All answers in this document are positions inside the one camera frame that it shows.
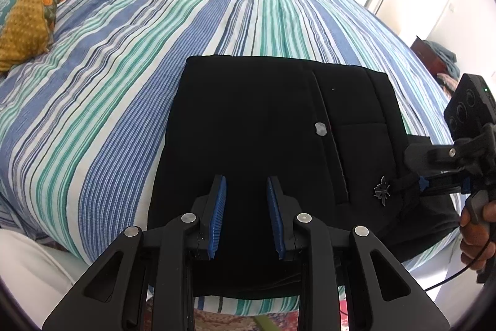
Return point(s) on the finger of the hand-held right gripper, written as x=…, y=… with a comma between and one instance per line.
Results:
x=430, y=158
x=445, y=185

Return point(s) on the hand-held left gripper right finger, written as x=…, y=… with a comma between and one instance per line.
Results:
x=277, y=214

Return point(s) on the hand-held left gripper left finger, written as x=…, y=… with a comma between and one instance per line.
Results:
x=217, y=214

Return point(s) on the black pants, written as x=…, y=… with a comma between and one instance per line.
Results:
x=252, y=114

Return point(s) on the person's right hand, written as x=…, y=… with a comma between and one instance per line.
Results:
x=476, y=241

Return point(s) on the pink cloth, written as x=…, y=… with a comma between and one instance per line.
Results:
x=447, y=83

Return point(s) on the blue-grey cloth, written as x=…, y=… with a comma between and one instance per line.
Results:
x=445, y=53

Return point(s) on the dark wooden dresser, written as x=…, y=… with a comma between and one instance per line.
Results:
x=424, y=53

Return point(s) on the red patterned rug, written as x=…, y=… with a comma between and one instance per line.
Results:
x=240, y=321

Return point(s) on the striped bedspread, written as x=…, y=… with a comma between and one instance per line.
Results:
x=116, y=83

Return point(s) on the mustard dotted pillow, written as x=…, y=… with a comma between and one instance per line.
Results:
x=27, y=28

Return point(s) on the teal patterned pillow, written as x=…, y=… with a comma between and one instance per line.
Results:
x=7, y=9

